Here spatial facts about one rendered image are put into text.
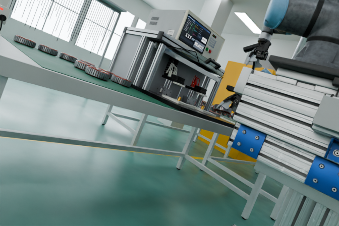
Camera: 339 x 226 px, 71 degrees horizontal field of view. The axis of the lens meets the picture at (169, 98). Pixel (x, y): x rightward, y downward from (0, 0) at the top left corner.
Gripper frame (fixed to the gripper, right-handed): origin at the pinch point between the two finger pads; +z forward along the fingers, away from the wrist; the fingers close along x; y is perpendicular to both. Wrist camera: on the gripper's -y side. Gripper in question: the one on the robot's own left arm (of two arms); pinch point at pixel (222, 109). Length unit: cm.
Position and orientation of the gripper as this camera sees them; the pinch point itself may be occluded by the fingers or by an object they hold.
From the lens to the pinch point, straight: 151.8
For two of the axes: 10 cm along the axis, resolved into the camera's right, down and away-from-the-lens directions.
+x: 6.7, 2.5, 7.0
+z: -6.5, 6.6, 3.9
